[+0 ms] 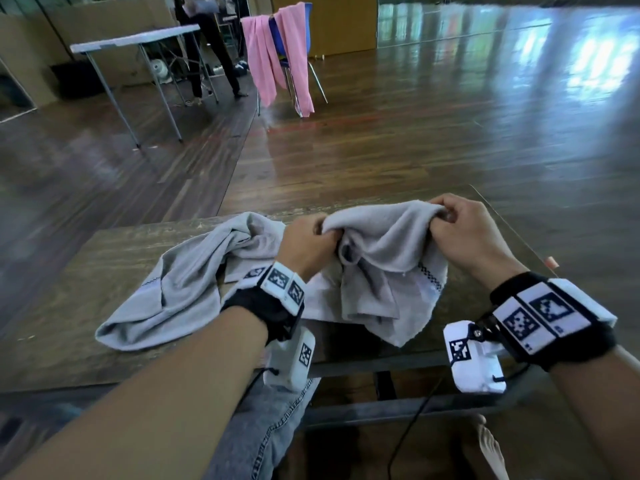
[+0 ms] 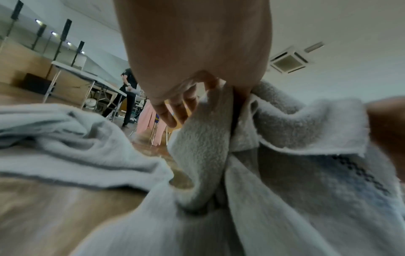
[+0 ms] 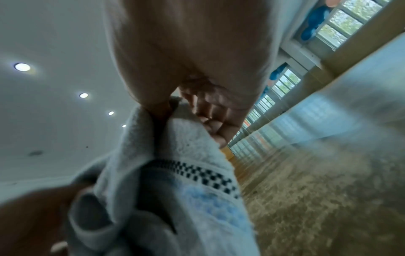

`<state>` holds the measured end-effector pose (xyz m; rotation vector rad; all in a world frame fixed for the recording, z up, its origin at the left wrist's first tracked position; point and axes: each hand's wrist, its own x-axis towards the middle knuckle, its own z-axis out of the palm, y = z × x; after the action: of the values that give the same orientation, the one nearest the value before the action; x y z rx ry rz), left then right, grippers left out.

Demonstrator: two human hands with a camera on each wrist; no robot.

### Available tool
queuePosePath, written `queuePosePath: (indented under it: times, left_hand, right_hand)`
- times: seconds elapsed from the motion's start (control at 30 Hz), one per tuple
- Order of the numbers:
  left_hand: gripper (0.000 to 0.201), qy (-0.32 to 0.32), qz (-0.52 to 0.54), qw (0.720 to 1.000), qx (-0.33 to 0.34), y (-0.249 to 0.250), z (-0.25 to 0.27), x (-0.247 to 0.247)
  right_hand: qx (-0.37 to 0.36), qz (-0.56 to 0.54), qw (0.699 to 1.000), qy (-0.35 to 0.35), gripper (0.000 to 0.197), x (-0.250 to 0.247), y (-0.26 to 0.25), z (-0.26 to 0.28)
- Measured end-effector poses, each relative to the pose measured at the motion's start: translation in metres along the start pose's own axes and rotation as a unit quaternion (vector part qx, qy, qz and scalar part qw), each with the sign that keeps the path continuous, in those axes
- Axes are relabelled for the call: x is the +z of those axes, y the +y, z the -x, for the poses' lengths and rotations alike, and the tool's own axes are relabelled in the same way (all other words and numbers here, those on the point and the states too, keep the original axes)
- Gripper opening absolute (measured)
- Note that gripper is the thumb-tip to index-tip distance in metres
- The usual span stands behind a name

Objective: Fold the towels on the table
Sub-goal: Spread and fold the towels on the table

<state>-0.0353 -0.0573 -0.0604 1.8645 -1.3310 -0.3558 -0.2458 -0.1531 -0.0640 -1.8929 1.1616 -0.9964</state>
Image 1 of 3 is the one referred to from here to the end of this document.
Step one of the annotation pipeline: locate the person's right hand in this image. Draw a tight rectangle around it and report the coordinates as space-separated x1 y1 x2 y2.
429 193 530 291

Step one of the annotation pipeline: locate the person's left hand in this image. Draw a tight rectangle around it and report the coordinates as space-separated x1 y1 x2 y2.
276 213 343 283

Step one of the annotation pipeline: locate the grey terry towel checkered stripe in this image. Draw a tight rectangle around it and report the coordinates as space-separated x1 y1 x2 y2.
299 199 449 348

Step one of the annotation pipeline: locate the light grey smooth towel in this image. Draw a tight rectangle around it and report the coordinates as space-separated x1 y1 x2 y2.
95 212 287 352

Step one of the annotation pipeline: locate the person's right forearm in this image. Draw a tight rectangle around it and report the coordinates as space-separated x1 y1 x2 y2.
549 344 640 480

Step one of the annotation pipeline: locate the person's bare foot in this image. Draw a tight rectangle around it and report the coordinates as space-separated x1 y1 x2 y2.
472 414 511 480

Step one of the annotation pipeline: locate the black left wrist marker band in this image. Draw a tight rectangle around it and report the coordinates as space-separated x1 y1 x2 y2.
221 262 307 345

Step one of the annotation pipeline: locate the black wrist marker band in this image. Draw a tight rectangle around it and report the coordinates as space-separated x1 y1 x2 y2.
487 272 619 373
221 262 307 345

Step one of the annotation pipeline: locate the black right wrist marker band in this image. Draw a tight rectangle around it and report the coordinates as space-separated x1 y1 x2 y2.
487 272 619 373

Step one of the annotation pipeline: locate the pink cloth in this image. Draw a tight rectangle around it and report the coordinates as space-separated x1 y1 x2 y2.
241 14 289 108
273 2 316 118

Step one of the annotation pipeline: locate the blue chair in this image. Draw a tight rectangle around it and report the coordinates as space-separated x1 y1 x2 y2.
257 2 329 118

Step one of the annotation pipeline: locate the yellow wooden door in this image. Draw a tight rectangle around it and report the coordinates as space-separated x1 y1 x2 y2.
272 0 379 58

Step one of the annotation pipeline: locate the white floor fan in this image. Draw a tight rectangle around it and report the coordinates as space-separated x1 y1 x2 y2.
149 58 174 85

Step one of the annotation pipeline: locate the grey folding table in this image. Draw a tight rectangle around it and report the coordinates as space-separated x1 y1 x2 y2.
69 23 221 148

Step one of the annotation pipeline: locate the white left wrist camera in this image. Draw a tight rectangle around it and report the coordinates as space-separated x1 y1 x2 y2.
262 327 317 393

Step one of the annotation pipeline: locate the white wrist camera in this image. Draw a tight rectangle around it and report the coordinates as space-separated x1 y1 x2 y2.
262 327 317 393
443 320 509 395

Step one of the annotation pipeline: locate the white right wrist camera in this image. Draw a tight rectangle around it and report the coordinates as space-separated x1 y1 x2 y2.
443 320 509 395

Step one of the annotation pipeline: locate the black camera cable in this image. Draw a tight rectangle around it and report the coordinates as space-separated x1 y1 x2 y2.
239 367 279 407
387 369 451 480

